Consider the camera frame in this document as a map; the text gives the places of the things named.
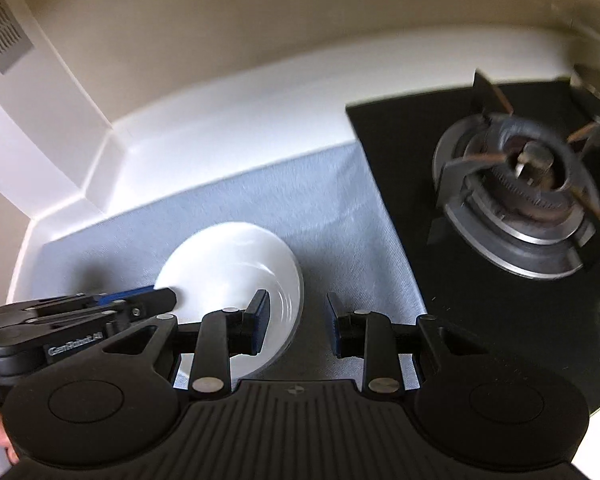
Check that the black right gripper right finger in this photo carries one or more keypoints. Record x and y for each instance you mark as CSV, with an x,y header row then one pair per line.
x,y
371,336

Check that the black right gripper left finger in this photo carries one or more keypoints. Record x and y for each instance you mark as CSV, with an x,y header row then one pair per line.
x,y
140,364

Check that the white ceramic bowl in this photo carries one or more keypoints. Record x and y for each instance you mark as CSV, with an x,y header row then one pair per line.
x,y
222,267

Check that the grey countertop mat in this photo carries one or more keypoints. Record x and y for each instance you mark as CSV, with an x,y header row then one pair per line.
x,y
325,207

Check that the black gas stove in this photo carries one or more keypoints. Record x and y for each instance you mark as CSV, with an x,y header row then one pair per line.
x,y
554,323

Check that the stove pot support burner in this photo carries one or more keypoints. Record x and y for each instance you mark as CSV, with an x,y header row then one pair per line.
x,y
517,191

